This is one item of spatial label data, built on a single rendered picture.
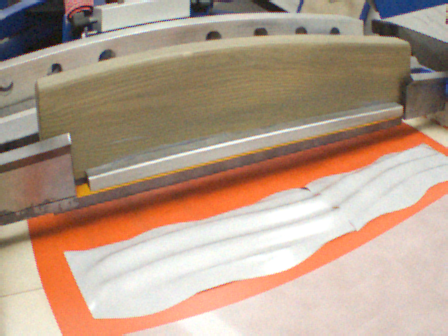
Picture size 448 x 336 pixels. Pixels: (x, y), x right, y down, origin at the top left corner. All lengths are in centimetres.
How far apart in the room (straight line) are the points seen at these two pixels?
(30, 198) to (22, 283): 6
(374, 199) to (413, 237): 5
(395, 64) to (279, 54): 15
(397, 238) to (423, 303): 7
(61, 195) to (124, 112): 7
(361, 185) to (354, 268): 10
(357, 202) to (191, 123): 12
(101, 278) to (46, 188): 7
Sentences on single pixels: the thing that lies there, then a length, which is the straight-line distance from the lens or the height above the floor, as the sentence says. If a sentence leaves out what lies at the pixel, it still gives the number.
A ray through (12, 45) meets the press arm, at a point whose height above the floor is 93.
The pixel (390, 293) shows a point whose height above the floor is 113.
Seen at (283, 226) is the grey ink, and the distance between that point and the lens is 30.
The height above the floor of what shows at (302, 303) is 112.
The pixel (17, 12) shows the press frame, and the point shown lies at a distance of 99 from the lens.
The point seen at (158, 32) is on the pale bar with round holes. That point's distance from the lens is 54.
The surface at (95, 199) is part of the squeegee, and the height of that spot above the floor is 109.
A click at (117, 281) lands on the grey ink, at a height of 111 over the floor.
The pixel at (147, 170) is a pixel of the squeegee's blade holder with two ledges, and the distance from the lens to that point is 31.
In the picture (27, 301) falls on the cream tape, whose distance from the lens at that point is 27.
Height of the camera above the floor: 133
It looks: 40 degrees down
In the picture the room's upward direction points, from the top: 9 degrees clockwise
